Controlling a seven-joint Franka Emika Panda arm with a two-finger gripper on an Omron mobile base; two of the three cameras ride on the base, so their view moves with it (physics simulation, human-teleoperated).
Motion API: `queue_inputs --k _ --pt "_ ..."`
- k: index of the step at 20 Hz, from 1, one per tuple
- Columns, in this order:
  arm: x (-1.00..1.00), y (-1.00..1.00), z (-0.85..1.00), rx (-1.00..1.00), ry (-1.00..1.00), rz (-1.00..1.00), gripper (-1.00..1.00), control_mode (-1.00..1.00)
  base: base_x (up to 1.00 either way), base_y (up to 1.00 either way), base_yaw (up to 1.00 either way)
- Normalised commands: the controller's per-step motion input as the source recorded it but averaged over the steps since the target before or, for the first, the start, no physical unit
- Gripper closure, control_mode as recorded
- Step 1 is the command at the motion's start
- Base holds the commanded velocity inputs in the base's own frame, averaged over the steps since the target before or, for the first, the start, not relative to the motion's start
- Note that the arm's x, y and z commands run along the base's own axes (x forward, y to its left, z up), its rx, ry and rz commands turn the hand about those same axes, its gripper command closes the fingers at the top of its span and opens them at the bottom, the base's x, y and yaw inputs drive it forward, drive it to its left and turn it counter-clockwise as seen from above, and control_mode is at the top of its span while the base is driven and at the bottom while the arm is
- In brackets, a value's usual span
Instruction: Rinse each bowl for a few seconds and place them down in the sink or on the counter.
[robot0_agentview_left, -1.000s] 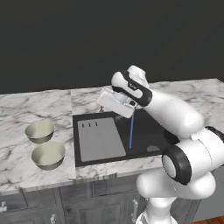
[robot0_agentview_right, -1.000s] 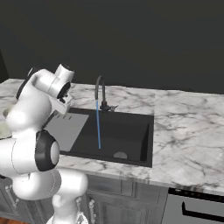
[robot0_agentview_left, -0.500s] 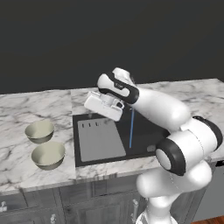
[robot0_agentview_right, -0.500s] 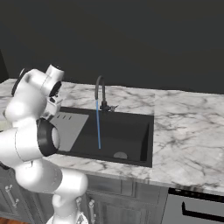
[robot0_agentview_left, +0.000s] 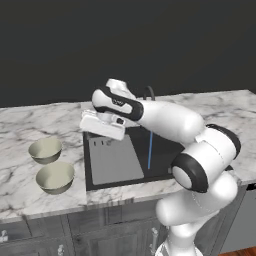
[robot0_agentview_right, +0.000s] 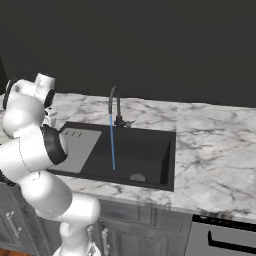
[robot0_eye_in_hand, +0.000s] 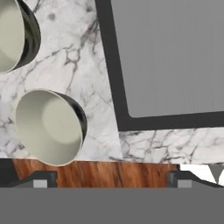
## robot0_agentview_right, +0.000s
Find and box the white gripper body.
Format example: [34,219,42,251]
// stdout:
[43,107,58,130]

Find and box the black sink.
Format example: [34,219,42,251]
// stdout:
[46,121,177,193]

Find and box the black curved tap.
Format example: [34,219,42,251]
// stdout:
[108,86,137,130]

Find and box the blue water stream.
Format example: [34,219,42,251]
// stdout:
[109,113,117,171]

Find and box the grey false drawer front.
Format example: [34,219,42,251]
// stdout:
[98,199,193,226]

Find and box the grey cupboard door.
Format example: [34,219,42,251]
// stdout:
[98,218,192,256]
[0,192,40,256]

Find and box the grey dishwasher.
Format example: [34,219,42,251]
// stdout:
[184,214,256,256]

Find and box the silver cupboard handle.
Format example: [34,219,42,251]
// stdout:
[86,224,95,242]
[5,210,23,239]
[100,227,111,256]

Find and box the black dishwasher handle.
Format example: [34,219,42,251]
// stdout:
[206,229,256,255]

